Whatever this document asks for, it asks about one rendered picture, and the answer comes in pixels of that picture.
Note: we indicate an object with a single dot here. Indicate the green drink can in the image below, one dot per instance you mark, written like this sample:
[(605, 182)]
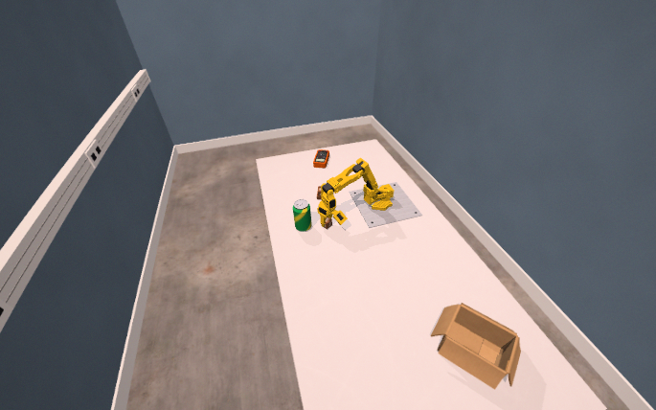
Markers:
[(302, 215)]

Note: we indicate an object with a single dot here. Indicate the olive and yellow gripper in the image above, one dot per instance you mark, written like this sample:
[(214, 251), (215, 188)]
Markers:
[(325, 212)]

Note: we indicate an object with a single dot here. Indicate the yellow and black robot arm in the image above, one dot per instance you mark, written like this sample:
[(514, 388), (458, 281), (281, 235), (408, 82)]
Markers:
[(361, 169)]

